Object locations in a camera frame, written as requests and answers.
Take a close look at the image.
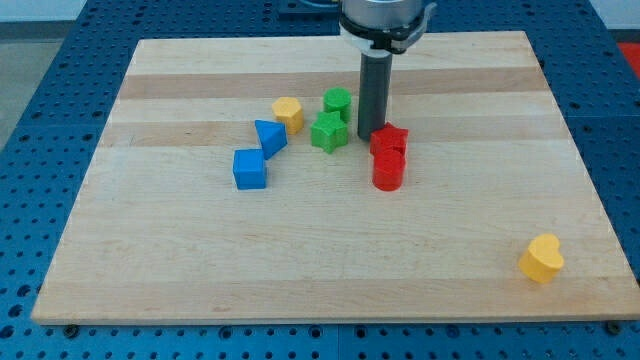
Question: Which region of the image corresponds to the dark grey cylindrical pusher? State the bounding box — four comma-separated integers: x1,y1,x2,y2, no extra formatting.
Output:
357,54,393,141

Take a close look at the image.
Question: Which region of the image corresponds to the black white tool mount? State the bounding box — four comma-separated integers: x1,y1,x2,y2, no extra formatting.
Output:
339,2,437,55

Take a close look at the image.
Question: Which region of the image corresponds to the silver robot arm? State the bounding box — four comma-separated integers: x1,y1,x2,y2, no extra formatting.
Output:
339,0,437,141

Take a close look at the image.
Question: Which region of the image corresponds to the blue cube block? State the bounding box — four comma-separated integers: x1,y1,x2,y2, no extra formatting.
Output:
232,149,267,190

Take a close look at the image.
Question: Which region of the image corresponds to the yellow heart block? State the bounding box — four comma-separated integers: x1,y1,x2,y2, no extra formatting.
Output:
518,233,565,284

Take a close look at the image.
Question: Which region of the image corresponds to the green cylinder block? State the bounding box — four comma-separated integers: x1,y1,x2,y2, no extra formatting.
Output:
323,87,352,123

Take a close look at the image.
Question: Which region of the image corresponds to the red star block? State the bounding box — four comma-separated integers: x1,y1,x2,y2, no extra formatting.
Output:
369,122,409,155

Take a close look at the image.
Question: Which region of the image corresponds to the green star block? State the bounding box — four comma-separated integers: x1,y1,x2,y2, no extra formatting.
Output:
311,111,349,154

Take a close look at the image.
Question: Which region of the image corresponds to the red cylinder block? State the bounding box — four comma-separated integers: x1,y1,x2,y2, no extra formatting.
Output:
372,149,406,191

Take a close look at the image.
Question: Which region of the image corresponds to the yellow hexagon block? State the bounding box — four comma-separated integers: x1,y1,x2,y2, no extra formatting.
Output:
271,97,304,134

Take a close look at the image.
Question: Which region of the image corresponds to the blue triangle block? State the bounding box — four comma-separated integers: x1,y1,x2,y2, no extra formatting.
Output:
254,119,288,160

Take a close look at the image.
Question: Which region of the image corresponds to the wooden board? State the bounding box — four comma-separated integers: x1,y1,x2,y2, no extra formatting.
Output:
32,31,639,325

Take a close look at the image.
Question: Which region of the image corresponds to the dark blue base plate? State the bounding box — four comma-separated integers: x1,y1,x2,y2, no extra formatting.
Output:
277,0,340,21

